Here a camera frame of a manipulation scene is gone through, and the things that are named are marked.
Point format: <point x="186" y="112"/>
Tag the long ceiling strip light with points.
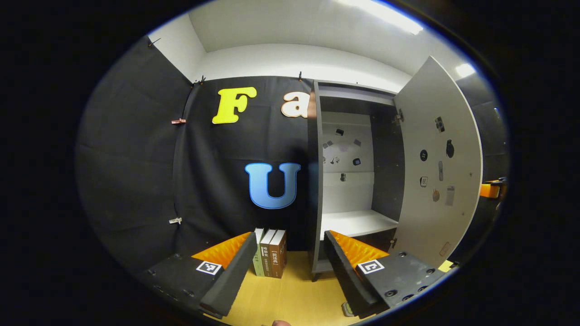
<point x="385" y="13"/>

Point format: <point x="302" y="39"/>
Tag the dark grey cabinet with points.
<point x="316" y="181"/>

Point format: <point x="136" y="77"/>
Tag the dark brown book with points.
<point x="266" y="258"/>

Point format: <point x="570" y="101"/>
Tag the reddish brown book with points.
<point x="277" y="256"/>

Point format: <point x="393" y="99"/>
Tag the green spine book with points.
<point x="257" y="267"/>

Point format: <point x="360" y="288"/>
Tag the light grey cabinet door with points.
<point x="417" y="136"/>

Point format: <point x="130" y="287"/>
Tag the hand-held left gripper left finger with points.
<point x="231" y="280"/>

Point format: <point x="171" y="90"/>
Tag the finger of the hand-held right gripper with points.
<point x="487" y="190"/>

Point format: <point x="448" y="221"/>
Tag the white clip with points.
<point x="175" y="221"/>

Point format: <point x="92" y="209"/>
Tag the metal door hinge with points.
<point x="398" y="117"/>
<point x="393" y="243"/>

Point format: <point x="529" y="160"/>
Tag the short ceiling light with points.
<point x="465" y="70"/>

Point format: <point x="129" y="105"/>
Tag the white cabinet shelf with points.
<point x="353" y="224"/>

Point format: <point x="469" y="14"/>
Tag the black backdrop cloth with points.
<point x="136" y="158"/>

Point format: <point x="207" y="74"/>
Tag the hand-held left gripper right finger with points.
<point x="346" y="280"/>

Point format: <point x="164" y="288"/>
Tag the red clip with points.
<point x="178" y="121"/>

